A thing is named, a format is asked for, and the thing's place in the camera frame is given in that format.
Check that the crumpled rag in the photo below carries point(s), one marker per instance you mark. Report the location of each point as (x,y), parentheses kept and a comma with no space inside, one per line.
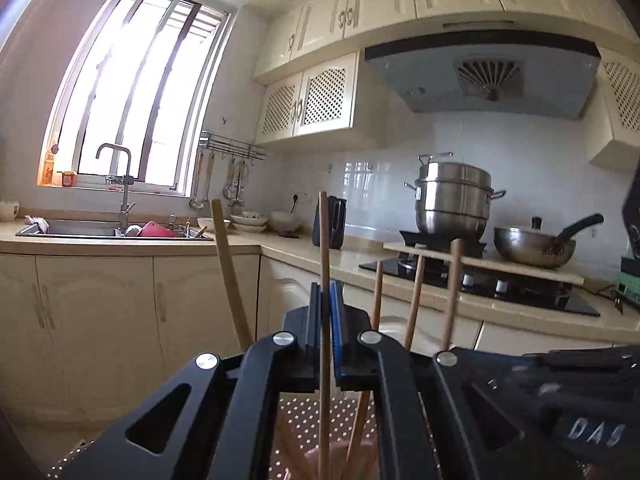
(35,220)

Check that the grey range hood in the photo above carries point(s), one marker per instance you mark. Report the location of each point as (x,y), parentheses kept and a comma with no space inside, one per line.
(425,75)

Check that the small white bowl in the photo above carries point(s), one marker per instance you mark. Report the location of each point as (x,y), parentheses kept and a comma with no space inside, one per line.
(207,223)

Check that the white framed window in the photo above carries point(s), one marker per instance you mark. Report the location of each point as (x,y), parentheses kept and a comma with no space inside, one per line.
(125,85)

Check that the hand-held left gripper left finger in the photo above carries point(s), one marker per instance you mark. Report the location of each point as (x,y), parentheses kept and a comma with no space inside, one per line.
(314,340)

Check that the pink utensil holder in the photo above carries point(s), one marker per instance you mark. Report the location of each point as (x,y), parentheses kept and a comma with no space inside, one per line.
(307,467)

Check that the cream lower kitchen cabinets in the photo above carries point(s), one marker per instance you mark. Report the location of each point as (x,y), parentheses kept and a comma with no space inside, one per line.
(100,320)

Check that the small orange container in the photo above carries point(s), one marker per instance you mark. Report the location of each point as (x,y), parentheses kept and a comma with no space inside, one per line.
(67,179)

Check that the hanging steel utensils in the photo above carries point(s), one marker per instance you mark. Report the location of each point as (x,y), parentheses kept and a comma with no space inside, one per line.
(235,180)

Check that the steel sink faucet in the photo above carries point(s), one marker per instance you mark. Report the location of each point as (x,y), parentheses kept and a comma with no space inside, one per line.
(123,200)

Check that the orange bottle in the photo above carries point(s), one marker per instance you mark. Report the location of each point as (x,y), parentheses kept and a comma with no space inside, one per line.
(49,170)

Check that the hanging steel ladle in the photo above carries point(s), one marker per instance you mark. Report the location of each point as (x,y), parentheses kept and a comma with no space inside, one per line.
(197,204)

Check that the steel kitchen sink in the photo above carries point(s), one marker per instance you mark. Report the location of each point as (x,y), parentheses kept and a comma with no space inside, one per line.
(75,230)

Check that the steel steamer pot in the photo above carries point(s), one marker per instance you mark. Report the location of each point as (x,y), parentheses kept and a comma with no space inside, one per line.
(450,200)

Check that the wall socket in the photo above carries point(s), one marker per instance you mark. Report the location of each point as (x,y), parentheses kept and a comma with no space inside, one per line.
(295,195)

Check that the beige kitchen countertop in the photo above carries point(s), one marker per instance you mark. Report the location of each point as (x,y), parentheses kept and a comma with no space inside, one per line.
(290,255)

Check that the green appliance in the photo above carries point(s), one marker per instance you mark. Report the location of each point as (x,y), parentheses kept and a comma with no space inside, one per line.
(631,280)

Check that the single wooden chopstick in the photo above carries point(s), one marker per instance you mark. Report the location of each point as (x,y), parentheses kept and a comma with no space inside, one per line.
(324,240)

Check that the dark electric kettle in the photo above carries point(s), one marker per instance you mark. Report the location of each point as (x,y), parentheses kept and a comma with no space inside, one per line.
(337,225)

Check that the stack of white bowls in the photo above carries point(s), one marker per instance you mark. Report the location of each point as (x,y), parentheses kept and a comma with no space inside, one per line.
(249,222)
(285,221)

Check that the cream lattice wall cabinet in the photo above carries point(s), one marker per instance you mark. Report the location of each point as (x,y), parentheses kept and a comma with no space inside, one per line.
(622,105)

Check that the steel wall rack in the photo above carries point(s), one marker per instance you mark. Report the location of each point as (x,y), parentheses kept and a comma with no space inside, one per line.
(230,146)

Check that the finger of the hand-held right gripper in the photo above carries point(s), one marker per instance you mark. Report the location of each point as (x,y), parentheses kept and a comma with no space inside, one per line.
(575,370)

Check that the pink plastic dish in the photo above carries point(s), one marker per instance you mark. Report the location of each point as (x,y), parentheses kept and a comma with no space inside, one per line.
(155,230)

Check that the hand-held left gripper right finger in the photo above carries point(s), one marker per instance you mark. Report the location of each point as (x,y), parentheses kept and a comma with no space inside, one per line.
(336,335)

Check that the black gas stove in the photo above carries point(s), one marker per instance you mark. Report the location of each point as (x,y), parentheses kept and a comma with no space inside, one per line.
(550,300)

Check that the bunch of wooden chopsticks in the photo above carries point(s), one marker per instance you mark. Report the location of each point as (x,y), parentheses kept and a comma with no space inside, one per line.
(230,270)

